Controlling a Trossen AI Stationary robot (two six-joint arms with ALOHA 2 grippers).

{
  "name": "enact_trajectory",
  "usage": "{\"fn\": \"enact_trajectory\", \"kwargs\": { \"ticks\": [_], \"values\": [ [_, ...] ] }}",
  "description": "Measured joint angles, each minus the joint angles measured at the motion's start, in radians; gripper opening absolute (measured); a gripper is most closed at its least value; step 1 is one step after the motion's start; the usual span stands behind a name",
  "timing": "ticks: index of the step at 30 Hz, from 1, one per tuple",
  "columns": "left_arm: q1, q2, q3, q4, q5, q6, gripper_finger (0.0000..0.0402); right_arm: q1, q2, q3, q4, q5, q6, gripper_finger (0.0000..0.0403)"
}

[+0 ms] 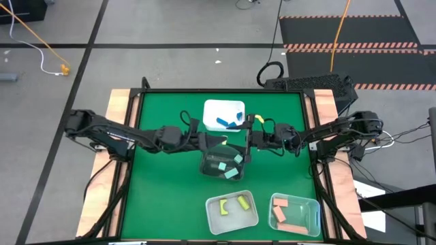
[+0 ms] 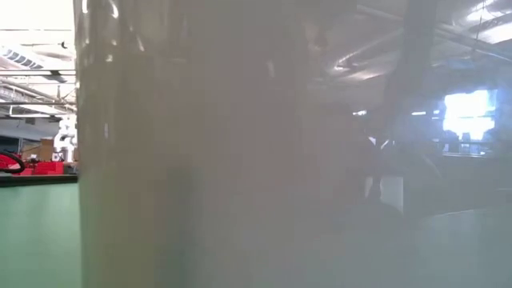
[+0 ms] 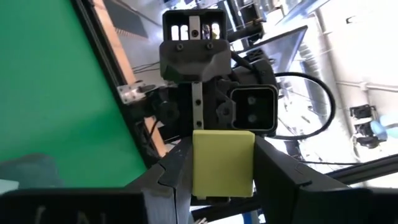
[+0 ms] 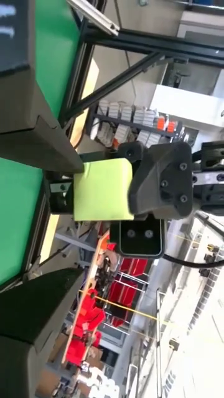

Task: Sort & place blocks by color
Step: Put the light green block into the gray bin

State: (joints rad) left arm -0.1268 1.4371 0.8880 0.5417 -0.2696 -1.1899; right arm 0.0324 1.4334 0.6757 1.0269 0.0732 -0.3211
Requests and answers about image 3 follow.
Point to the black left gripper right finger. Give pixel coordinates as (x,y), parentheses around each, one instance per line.
(280,186)

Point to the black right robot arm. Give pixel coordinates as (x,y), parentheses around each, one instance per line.
(261,71)

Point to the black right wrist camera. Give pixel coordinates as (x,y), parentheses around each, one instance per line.
(254,109)

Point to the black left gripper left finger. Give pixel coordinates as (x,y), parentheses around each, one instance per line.
(174,186)

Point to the green table mat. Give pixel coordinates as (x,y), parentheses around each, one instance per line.
(46,77)

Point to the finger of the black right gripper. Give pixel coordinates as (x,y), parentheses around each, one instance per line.
(194,62)

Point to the yellow cube block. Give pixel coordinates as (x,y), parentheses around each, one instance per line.
(222,161)

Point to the silver metal bracket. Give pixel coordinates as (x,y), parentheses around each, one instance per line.
(130,92)

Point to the black aluminium table frame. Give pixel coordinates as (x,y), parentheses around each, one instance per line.
(104,62)

